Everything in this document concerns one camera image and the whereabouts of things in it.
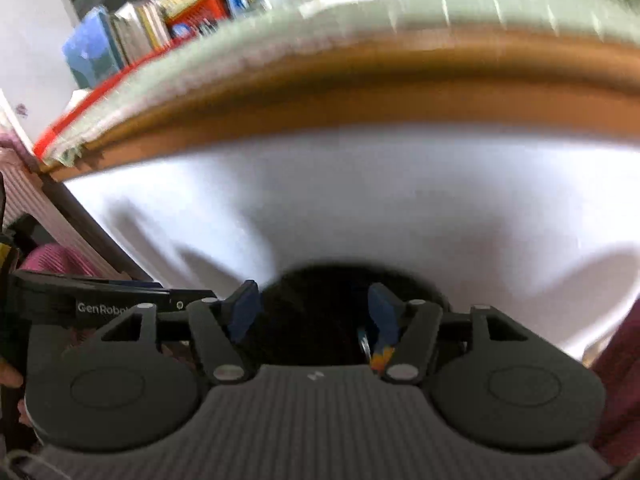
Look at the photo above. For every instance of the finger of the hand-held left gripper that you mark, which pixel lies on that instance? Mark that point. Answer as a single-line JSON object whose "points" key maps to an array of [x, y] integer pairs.
{"points": [[197, 296]]}

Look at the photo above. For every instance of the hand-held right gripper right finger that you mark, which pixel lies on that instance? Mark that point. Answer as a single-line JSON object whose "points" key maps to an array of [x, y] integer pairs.
{"points": [[382, 310]]}

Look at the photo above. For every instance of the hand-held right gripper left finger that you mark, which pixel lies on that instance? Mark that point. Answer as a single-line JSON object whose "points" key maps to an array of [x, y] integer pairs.
{"points": [[243, 310]]}

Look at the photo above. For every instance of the white trash bag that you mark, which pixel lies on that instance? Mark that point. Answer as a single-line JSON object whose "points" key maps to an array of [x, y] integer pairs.
{"points": [[350, 200]]}

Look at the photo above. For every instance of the row of large thin books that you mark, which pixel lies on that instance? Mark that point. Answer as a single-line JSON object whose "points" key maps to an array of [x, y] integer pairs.
{"points": [[100, 45]]}

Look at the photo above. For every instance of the person's left hand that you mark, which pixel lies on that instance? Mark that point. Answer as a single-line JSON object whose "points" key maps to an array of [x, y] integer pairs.
{"points": [[10, 375]]}

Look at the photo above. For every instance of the pink knit clothing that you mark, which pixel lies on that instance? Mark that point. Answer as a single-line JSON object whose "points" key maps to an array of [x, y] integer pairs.
{"points": [[55, 260]]}

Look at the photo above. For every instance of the maroon clothing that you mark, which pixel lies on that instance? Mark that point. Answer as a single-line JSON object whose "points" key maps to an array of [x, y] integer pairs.
{"points": [[620, 385]]}

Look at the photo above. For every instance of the red plastic crate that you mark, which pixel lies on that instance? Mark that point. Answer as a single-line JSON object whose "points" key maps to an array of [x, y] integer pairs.
{"points": [[200, 12]]}

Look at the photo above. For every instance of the red bed rail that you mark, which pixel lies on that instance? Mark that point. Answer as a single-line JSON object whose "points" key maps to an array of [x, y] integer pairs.
{"points": [[75, 110]]}

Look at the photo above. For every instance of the wooden bed frame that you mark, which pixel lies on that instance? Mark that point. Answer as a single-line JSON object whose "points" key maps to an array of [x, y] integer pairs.
{"points": [[350, 90]]}

